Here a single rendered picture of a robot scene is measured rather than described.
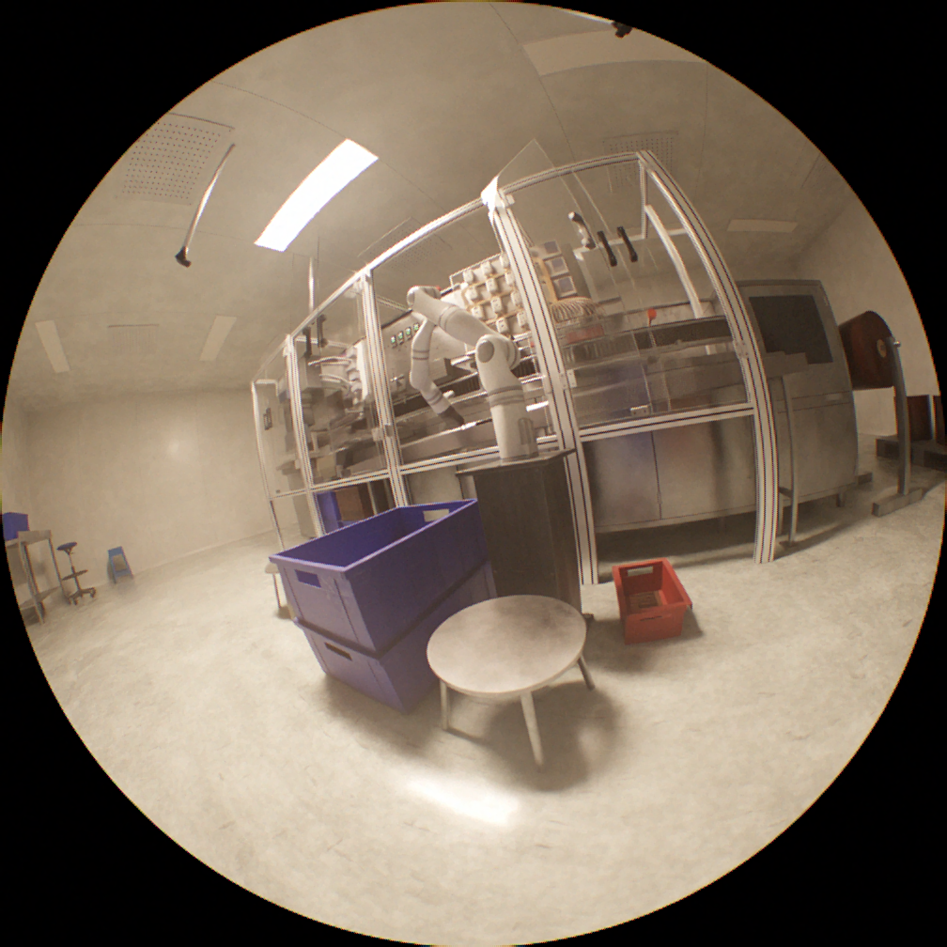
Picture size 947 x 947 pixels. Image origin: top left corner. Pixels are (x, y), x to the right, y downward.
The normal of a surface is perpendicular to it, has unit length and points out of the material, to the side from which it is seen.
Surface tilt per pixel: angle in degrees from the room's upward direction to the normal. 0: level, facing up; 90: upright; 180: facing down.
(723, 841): 0
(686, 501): 90
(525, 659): 0
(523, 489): 90
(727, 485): 90
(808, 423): 90
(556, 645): 0
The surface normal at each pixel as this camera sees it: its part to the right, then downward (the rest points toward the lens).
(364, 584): 0.87, -0.14
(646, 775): -0.20, -0.98
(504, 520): -0.55, 0.18
